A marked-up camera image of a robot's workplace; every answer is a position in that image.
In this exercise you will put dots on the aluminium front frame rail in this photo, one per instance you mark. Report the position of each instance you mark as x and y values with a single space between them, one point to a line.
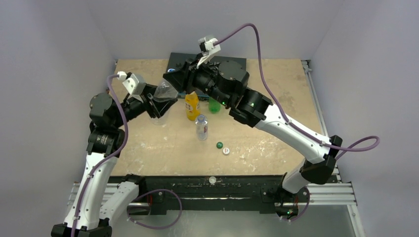
328 194

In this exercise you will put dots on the clear bottle white cap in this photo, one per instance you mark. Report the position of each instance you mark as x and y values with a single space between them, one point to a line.
164 92

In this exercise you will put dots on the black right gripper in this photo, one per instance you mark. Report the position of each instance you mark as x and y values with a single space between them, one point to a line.
188 77

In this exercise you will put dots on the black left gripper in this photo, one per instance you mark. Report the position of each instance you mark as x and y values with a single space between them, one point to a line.
147 98

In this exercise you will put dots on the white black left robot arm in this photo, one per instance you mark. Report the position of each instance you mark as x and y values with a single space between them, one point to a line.
90 215

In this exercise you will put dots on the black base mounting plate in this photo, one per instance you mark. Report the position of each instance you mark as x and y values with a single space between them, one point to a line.
162 193

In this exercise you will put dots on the orange juice bottle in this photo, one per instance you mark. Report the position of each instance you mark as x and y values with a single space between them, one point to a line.
192 106

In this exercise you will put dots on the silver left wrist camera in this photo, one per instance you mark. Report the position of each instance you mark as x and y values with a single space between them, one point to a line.
134 85

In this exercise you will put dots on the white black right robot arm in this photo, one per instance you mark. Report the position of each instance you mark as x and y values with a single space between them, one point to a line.
226 82

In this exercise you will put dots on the clear bottle with label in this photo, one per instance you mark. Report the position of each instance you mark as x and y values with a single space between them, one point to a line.
201 127

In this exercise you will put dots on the green plastic bottle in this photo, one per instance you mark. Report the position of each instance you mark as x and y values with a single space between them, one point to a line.
213 106

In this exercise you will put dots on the aluminium side rail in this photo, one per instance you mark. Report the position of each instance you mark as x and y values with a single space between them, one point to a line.
307 72

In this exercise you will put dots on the white juice bottle cap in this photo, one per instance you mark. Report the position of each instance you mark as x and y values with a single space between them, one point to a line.
212 180

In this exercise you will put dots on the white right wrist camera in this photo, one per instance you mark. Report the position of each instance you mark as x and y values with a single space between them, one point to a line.
208 48

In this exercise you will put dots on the dark grey network switch box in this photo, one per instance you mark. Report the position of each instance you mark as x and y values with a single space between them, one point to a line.
176 60

